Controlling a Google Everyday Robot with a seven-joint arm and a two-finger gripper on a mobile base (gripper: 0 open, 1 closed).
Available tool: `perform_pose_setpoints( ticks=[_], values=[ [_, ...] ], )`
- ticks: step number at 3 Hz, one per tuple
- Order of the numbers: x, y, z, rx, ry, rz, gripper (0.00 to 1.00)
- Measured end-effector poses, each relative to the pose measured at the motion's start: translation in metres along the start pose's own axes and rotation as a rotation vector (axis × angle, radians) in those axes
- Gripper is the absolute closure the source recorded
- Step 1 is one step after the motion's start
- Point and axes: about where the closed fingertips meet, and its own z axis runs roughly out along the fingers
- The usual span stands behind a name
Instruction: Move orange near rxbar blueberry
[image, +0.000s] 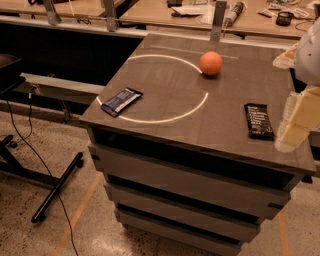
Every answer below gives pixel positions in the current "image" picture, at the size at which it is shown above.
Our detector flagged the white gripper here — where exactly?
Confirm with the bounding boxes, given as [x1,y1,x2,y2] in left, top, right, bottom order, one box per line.
[273,18,320,153]

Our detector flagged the orange fruit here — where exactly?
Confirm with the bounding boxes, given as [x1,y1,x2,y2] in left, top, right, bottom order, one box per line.
[199,51,223,75]

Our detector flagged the blue rxbar blueberry wrapper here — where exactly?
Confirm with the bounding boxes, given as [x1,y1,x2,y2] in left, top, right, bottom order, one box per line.
[101,87,143,117]

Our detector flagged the black rxbar chocolate wrapper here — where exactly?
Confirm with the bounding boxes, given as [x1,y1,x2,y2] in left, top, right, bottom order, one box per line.
[244,103,274,140]

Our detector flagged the wooden background desk right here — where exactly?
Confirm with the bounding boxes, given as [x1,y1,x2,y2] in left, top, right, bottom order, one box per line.
[120,0,319,39]

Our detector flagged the wooden background desk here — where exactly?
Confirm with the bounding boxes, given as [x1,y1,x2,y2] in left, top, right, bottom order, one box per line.
[0,0,127,18]
[120,0,319,39]

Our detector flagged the rolled grey tube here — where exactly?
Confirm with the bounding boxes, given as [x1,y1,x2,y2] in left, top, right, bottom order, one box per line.
[224,2,245,27]

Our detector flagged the papers on desk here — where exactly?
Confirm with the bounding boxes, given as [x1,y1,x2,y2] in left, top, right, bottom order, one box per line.
[171,5,215,24]

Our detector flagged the grey drawer cabinet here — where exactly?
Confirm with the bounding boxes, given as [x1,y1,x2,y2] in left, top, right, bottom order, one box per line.
[82,34,316,256]

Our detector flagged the wooden background desk left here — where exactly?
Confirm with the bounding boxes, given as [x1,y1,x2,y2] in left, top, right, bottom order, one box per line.
[0,0,127,18]

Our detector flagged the black rolling stand base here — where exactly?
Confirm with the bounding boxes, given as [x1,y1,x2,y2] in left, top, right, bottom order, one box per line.
[0,135,83,224]

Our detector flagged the grey metal post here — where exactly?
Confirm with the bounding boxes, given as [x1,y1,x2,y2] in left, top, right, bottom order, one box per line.
[210,0,227,43]

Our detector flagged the black floor cable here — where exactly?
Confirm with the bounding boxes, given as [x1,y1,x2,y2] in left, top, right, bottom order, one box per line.
[4,87,80,256]

